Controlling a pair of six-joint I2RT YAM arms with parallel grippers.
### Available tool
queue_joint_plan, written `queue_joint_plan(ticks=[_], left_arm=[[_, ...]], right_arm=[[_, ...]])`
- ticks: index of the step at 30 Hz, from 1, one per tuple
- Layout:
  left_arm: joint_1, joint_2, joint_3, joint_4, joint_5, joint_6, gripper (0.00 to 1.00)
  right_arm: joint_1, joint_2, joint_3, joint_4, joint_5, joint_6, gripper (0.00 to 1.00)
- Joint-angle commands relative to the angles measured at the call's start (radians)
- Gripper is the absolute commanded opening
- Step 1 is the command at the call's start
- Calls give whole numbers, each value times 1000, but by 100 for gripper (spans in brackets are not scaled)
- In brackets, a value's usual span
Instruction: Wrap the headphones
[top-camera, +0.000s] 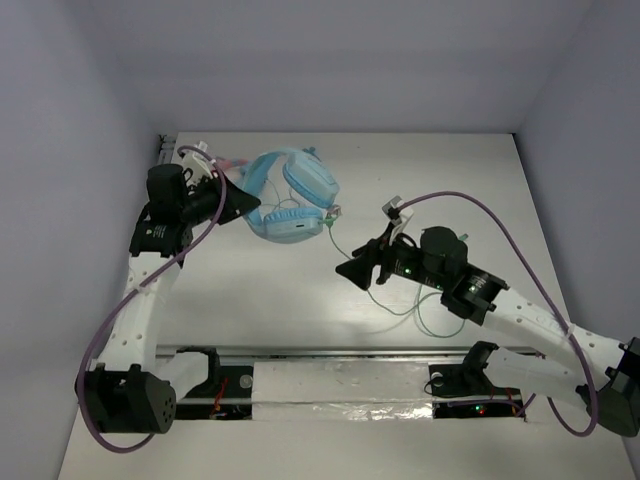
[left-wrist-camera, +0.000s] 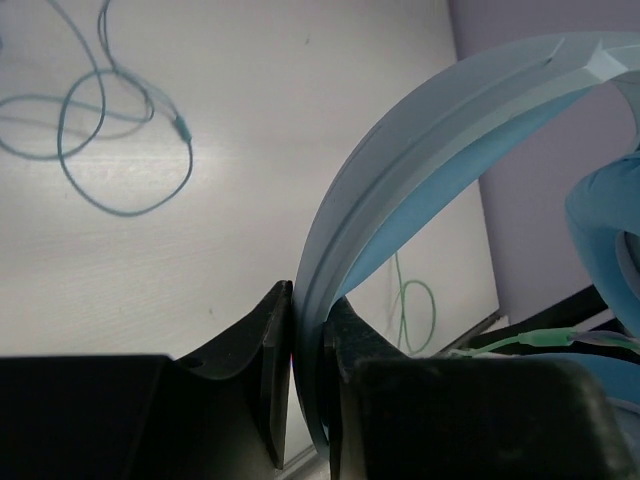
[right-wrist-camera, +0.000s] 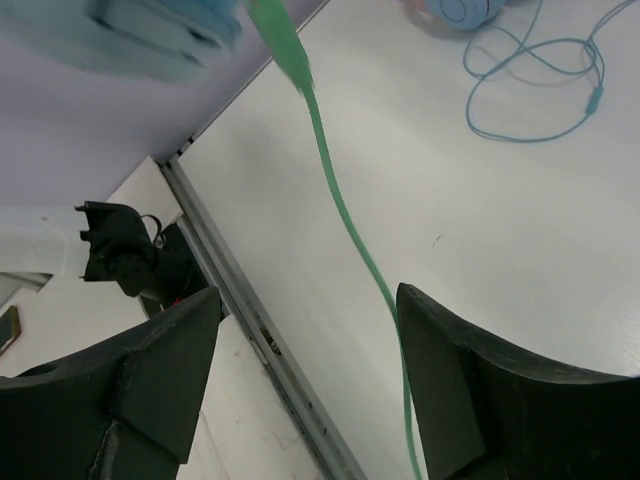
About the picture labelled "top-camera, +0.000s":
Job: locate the large light blue headphones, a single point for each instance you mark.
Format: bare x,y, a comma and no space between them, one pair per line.
309,206

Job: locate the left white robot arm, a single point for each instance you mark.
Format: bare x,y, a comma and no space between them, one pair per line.
123,388

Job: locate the aluminium rail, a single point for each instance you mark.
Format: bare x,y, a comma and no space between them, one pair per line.
246,355
166,149

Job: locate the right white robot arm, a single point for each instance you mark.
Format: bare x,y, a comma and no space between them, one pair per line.
595,373

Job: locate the left side aluminium rail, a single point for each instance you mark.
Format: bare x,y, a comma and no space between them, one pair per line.
166,149

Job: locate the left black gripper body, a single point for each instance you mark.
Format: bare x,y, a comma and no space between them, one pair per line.
221,198

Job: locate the white foam block with tape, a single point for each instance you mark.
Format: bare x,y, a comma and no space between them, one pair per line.
340,390

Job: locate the pink blue cat-ear headphones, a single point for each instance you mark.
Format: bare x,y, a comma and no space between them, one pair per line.
236,164

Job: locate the blue earbuds with cable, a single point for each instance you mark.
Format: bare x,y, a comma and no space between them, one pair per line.
311,151

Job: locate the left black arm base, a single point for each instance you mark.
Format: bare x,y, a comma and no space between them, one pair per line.
207,387

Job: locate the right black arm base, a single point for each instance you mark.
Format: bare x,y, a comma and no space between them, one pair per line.
463,391

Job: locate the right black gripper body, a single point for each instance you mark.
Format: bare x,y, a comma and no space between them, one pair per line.
401,261

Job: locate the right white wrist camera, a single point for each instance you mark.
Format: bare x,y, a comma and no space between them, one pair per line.
398,217

